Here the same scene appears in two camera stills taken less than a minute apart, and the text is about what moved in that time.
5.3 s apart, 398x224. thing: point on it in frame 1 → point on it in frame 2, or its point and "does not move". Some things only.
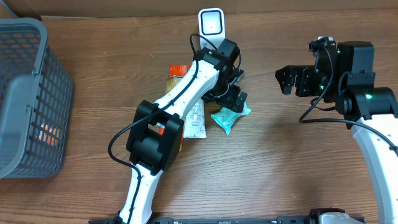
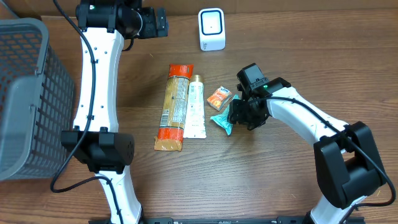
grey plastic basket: x=36 y=98 does not move
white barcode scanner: x=211 y=25 does not move
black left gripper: x=234 y=101 → x=154 y=30
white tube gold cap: x=195 y=125 does not move
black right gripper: x=303 y=74 → x=238 y=116
